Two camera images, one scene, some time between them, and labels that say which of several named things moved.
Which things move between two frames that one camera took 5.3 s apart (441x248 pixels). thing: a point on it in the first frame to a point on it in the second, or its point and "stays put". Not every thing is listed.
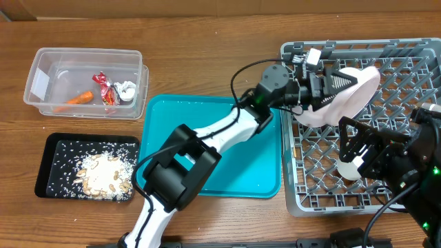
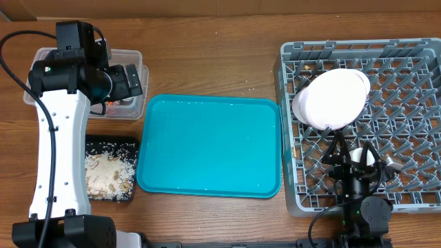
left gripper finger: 338,80 to 134,79
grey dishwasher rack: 409,74 stays put
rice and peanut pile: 105,176 stays put
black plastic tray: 87,167 stays put
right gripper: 373,151 to 349,163
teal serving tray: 251,167 stays put
